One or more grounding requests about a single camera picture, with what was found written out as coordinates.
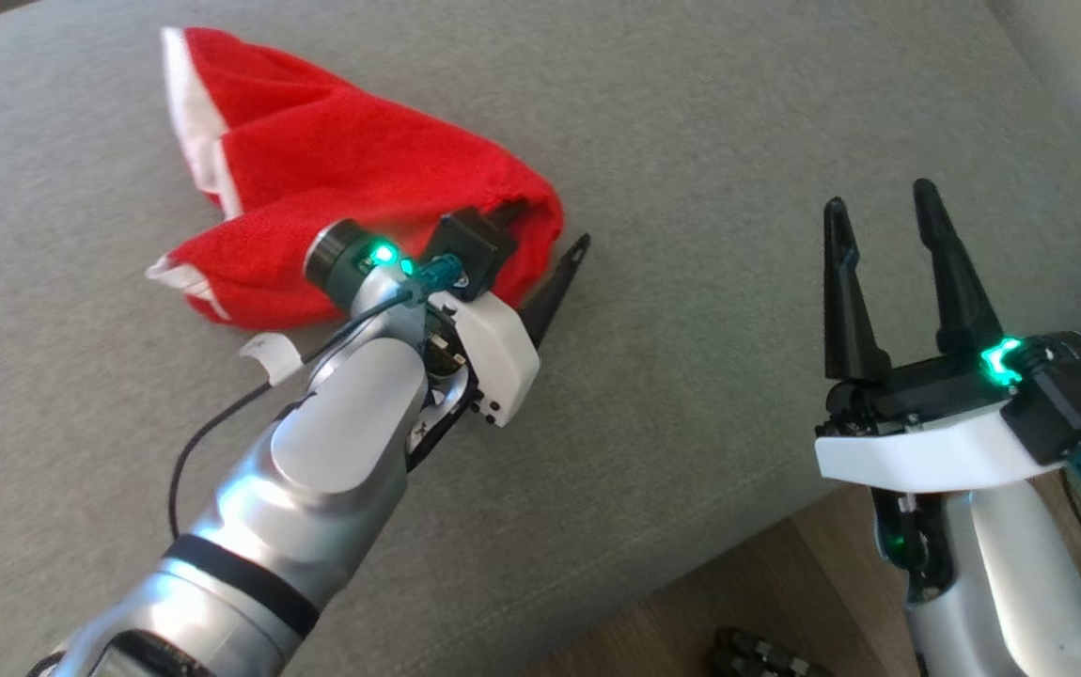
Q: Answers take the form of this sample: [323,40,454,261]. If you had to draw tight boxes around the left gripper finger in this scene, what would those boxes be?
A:
[517,233,590,349]

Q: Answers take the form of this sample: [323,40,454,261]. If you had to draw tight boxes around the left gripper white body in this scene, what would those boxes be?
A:
[428,290,541,429]

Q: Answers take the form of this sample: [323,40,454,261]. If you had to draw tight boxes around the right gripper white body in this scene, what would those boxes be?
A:
[813,353,1035,495]

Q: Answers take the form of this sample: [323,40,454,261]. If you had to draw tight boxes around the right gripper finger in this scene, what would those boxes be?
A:
[822,197,891,382]
[912,179,1004,356]

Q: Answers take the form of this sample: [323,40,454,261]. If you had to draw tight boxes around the red shorts with white stripe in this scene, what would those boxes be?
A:
[144,26,566,330]

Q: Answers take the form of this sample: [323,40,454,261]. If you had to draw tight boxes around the grey fabric sofa seat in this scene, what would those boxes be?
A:
[0,0,1081,677]

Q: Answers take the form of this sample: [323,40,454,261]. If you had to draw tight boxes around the light grey sofa armrest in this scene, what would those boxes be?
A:
[987,0,1081,217]

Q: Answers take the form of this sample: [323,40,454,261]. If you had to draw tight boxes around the left teal cable connector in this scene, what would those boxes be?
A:
[399,254,462,297]

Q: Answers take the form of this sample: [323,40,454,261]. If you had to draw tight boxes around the white cable label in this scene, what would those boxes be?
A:
[240,332,305,386]

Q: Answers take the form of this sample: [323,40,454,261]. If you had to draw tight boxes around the left thin black cable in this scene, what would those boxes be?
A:
[167,291,419,542]

